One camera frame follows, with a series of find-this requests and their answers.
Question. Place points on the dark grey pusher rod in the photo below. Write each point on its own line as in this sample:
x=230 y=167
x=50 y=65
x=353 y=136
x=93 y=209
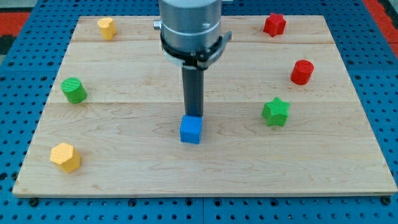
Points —
x=193 y=81

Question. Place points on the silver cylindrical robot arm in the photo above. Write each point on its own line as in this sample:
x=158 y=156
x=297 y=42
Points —
x=190 y=34

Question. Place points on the green star block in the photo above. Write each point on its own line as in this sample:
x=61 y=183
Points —
x=276 y=112

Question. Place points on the red star block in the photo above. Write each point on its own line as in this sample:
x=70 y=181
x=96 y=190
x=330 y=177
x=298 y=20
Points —
x=274 y=24

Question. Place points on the blue cube block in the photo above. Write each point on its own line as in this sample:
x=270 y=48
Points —
x=190 y=129

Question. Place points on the light wooden board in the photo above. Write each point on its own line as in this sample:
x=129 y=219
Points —
x=127 y=128

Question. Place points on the yellow heart block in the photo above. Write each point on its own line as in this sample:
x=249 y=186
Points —
x=107 y=28

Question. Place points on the red cylinder block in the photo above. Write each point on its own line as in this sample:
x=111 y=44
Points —
x=302 y=72

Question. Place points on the green cylinder block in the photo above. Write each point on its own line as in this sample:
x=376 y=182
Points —
x=73 y=90

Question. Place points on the yellow hexagon block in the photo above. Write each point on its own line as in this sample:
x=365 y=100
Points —
x=65 y=157

